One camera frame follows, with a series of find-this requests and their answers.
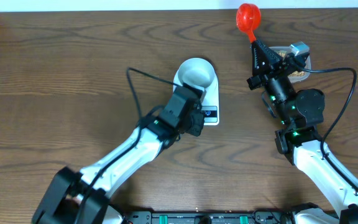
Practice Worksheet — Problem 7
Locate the red plastic scoop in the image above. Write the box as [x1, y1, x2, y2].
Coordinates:
[236, 3, 262, 43]

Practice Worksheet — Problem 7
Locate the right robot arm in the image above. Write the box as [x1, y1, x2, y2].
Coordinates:
[247, 40, 358, 223]

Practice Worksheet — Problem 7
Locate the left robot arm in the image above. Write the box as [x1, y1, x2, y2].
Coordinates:
[31, 84, 206, 223]

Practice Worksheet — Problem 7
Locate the grey-green plastic bowl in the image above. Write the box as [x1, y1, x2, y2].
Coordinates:
[177, 58, 218, 90]

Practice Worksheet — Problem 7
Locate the white digital kitchen scale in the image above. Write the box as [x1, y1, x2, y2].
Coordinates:
[173, 73, 220, 126]

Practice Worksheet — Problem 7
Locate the pile of soybeans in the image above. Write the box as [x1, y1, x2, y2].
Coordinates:
[277, 50, 305, 78]

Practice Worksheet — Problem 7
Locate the clear plastic container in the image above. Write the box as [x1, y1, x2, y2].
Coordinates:
[268, 46, 312, 84]

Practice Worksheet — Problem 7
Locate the black left camera cable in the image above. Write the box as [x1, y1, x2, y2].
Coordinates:
[73, 67, 183, 224]

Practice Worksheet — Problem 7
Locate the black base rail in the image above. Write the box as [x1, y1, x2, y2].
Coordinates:
[104, 202, 347, 224]

